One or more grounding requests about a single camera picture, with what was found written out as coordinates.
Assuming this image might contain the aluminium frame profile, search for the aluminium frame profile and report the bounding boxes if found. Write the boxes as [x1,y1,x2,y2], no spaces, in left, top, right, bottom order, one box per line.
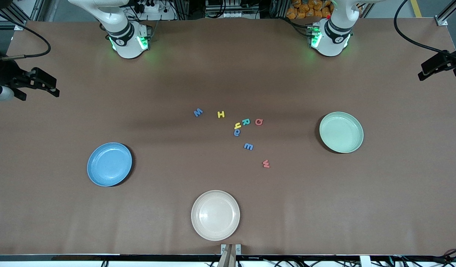
[437,0,456,23]
[0,0,47,31]

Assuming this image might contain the wooden stick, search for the wooden stick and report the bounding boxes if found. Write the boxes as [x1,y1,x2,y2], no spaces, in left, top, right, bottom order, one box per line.
[217,245,236,267]

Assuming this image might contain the pile of orange packets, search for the pile of orange packets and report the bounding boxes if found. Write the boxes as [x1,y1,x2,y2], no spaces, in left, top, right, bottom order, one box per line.
[286,0,334,20]

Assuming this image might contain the white power strip with plugs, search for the white power strip with plugs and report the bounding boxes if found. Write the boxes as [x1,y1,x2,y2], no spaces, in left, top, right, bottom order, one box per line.
[133,0,166,14]

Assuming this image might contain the green plate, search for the green plate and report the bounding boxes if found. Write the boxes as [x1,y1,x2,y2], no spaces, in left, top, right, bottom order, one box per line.
[319,112,364,154]

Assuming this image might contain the metal table edge bracket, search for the metal table edge bracket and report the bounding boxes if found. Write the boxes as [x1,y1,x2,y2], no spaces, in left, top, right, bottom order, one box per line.
[220,244,242,256]

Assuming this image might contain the bundle of black cables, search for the bundle of black cables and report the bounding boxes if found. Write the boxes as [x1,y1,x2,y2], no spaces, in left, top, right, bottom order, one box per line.
[391,248,456,267]

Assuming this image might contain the black camera cable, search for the black camera cable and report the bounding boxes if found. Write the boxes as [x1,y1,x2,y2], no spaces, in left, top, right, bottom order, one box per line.
[393,0,456,60]
[0,9,51,61]

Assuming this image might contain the blue plate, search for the blue plate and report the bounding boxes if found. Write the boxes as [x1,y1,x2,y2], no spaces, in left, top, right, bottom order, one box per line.
[87,142,133,187]

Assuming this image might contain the cream plate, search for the cream plate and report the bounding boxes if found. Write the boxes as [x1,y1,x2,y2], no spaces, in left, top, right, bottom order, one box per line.
[191,190,240,241]

